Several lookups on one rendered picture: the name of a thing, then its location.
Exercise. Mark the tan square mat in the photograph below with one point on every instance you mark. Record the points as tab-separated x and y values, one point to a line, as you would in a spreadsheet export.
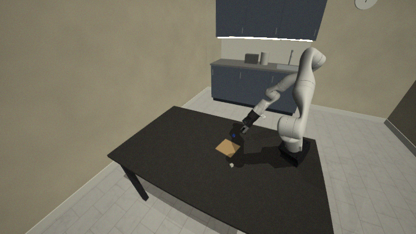
227	147

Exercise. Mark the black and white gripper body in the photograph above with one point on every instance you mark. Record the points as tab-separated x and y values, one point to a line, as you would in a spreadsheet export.
255	113

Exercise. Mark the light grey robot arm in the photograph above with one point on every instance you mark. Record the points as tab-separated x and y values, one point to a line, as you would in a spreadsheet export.
291	129

